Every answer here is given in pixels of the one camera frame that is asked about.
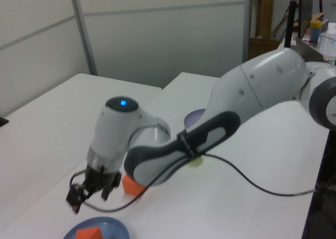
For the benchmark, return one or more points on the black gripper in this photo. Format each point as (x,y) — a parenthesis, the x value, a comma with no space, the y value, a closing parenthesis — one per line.
(101,180)

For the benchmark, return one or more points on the orange cube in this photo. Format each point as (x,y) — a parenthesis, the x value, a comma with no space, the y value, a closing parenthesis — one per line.
(88,234)
(130,186)

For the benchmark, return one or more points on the yellow tennis ball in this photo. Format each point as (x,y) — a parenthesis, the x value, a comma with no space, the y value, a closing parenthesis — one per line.
(195,163)

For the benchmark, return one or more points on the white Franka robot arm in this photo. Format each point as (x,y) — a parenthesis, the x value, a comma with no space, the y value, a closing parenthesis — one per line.
(262,76)

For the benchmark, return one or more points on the blue plate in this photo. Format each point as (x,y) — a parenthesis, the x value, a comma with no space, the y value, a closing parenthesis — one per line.
(115,228)

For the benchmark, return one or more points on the lavender plate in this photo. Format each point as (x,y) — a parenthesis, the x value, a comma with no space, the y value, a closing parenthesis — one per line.
(193,118)

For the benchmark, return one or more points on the brown cardboard box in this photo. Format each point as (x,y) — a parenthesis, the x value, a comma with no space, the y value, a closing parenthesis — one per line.
(262,50)

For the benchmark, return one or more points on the black monitor stand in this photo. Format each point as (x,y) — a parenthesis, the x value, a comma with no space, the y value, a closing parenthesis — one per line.
(291,26)

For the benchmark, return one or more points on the silver laptop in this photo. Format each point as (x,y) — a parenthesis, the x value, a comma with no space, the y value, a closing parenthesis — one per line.
(309,50)

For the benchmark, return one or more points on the blue bottle with yellow lid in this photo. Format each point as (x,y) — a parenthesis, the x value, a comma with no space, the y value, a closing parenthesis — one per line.
(315,31)

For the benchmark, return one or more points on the white keyboard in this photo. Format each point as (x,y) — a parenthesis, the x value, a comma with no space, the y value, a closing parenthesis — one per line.
(328,46)

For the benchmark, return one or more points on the dark monitor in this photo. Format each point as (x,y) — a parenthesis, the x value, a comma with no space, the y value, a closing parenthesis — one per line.
(305,10)

